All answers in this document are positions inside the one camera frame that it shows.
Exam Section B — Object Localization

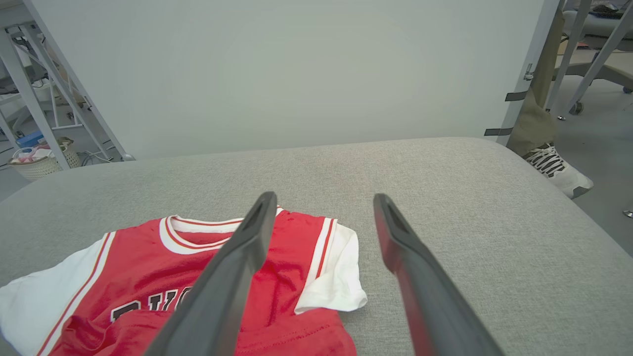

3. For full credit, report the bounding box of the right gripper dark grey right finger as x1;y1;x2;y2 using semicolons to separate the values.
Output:
373;193;505;356

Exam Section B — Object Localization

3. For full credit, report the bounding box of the white backdrop panel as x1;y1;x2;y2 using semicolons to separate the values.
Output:
30;0;547;161

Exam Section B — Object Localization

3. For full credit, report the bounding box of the grey panel stand post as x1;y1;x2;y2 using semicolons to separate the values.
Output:
496;0;565;147
22;0;135;162

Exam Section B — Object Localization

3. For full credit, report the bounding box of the red and white basketball jersey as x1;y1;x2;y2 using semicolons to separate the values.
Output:
0;205;368;356

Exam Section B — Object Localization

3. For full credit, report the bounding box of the olive trouser leg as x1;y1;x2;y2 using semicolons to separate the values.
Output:
507;10;565;157

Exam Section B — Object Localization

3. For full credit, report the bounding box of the white wicker laundry basket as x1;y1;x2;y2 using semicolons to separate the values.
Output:
8;137;81;181

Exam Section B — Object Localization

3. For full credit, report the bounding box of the blue box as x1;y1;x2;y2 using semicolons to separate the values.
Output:
17;131;45;148

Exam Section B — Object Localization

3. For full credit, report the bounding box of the grey office chair base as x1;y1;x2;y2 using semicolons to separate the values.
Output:
544;0;633;121

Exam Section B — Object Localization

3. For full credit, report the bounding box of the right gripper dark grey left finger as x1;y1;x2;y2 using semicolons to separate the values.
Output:
144;191;278;356

